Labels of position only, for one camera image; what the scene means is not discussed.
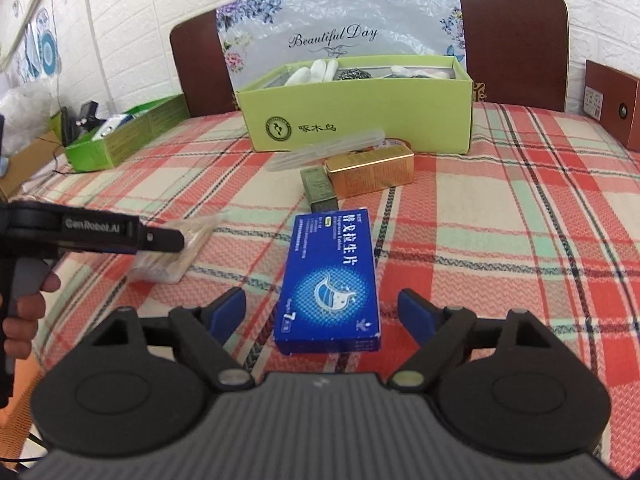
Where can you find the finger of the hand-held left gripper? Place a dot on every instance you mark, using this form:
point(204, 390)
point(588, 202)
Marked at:
point(162, 241)

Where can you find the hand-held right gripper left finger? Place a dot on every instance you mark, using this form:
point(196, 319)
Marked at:
point(227, 311)

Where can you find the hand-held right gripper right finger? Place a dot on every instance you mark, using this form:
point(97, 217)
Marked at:
point(415, 312)

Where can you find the clear cotton swab box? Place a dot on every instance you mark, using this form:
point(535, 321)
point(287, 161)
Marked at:
point(170, 266)

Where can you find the blue medicine box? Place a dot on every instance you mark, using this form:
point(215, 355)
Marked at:
point(325, 280)

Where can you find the large green cardboard box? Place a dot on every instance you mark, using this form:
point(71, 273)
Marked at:
point(375, 120)

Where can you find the plain white glove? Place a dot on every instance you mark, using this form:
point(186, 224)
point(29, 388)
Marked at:
point(420, 72)

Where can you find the steel wool scrubber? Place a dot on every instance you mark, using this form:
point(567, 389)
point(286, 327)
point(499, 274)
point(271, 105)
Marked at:
point(354, 75)

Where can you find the person's left hand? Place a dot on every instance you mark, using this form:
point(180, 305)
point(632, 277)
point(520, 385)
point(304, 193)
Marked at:
point(25, 325)

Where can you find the shallow green cardboard box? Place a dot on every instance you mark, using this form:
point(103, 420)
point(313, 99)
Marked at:
point(125, 145)

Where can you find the small black device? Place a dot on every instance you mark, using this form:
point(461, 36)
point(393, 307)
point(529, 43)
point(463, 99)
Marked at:
point(82, 120)

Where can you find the small white and blue box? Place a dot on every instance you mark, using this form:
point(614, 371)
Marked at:
point(112, 127)

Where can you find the plaid bedsheet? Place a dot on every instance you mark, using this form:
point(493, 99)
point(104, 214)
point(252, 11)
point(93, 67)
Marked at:
point(500, 220)

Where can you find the clear plastic bag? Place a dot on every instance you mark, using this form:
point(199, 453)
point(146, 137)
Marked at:
point(27, 107)

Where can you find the gold box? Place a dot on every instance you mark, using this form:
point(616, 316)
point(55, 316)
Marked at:
point(370, 172)

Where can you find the dark green box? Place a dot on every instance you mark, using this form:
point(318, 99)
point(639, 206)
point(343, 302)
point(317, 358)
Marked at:
point(317, 187)

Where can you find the clear plastic case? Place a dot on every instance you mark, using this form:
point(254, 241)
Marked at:
point(325, 147)

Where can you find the floral plastic bag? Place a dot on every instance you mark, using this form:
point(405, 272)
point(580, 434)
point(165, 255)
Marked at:
point(325, 15)

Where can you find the brown cardboard box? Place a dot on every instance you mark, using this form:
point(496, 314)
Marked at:
point(615, 105)

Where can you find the brown wooden headboard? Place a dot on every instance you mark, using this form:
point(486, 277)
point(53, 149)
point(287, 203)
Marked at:
point(510, 35)

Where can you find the blue wall sticker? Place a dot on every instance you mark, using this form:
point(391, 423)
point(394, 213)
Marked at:
point(47, 52)

